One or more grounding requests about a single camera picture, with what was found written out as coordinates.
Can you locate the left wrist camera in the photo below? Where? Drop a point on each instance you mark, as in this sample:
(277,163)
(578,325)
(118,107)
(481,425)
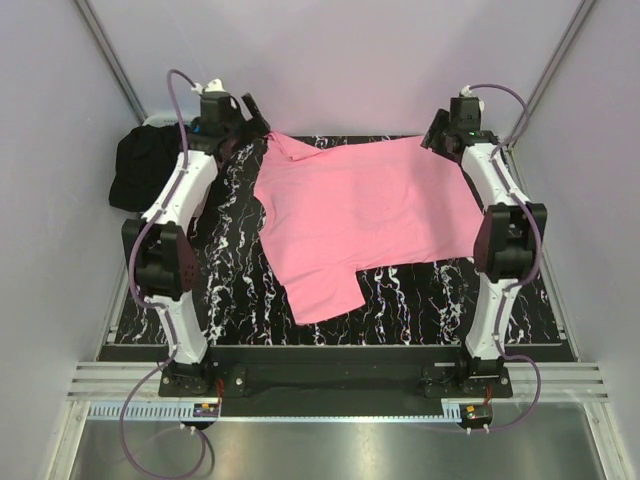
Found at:
(219,111)

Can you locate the orange connector box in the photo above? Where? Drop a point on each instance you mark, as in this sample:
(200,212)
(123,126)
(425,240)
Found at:
(477,412)
(206,410)

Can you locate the aluminium frame rail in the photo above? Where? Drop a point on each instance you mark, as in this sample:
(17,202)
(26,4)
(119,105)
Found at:
(117,391)

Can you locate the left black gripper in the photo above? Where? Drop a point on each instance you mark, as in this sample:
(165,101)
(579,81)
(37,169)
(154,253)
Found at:
(255,130)

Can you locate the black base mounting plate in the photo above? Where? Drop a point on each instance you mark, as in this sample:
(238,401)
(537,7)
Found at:
(324,382)

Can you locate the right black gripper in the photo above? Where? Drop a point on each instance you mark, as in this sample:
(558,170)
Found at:
(431,138)

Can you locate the black t shirt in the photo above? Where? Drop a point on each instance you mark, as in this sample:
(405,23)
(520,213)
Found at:
(145,160)

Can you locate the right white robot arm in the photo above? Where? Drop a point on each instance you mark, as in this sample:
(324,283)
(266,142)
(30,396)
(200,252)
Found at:
(506,254)

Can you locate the right orange connector box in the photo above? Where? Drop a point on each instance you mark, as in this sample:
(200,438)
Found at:
(477,412)

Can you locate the left orange connector box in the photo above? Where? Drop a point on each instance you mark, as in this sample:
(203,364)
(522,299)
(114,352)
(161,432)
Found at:
(206,410)

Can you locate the white plastic laundry basket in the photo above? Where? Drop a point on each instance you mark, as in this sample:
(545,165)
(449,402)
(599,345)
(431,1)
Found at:
(166,119)

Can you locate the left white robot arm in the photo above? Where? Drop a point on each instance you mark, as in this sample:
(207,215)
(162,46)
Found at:
(161,262)

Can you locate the pink t shirt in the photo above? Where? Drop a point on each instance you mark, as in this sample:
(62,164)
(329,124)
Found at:
(334,212)

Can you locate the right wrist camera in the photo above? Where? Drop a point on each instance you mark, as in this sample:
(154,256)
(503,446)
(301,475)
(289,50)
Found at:
(465,113)

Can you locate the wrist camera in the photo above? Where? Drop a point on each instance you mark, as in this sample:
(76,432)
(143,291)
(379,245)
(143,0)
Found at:
(219,111)
(465,113)

